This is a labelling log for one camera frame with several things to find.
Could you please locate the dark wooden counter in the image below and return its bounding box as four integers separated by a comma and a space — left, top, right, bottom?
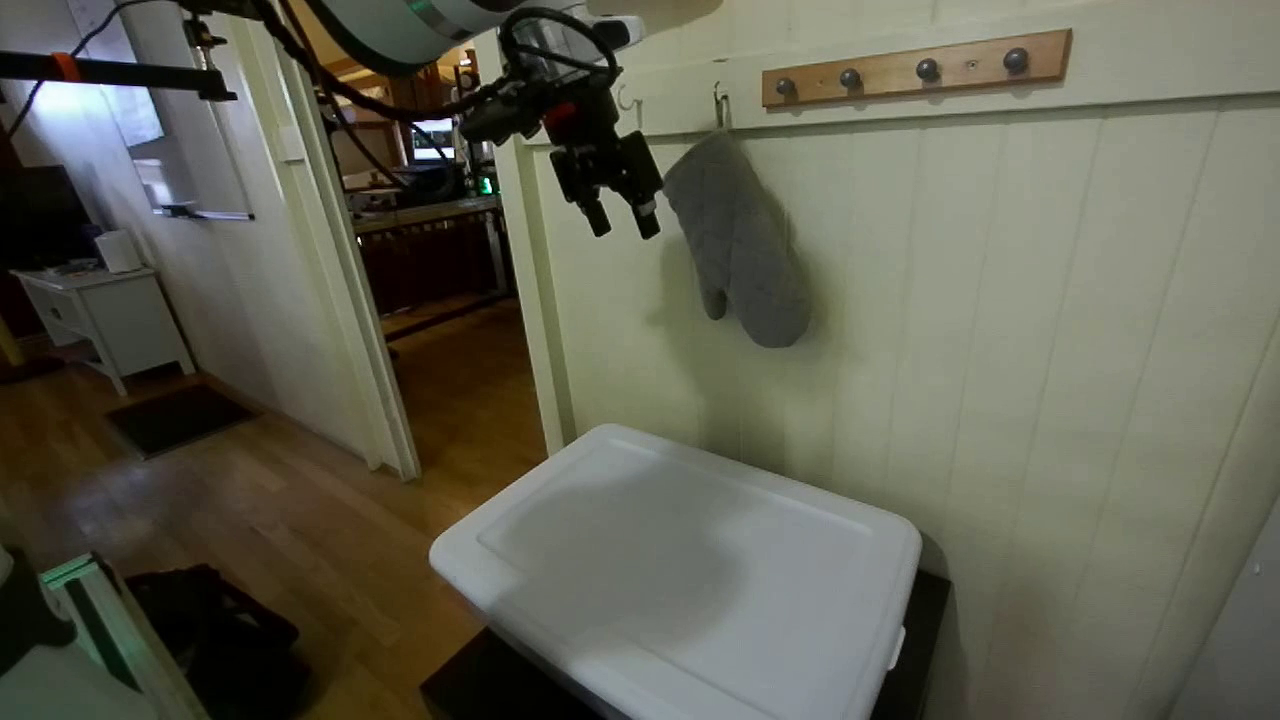
353, 196, 515, 319

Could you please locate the white door frame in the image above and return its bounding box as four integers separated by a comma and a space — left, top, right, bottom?
255, 0, 423, 480

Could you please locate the lit computer monitor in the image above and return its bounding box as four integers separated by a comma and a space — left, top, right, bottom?
405, 111, 465, 168

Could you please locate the wooden peg rack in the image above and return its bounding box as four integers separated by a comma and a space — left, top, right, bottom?
757, 23, 1075, 116

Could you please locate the dark floor mat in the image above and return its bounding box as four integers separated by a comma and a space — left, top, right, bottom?
103, 383, 255, 462

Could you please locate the grey quilted oven glove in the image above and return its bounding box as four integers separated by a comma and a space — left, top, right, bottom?
660, 128, 814, 350

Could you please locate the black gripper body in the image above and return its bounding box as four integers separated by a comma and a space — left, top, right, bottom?
535, 81, 666, 196

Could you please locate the small white cabinet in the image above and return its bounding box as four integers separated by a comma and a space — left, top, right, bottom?
12, 259, 201, 401

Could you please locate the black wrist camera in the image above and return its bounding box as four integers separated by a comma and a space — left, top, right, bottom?
455, 75, 557, 146

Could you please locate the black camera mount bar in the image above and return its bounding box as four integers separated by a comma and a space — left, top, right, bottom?
0, 48, 241, 105

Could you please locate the white plastic storage bin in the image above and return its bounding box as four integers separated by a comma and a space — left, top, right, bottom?
429, 419, 929, 720

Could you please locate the small white box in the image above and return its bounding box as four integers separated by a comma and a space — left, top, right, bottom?
93, 229, 147, 274

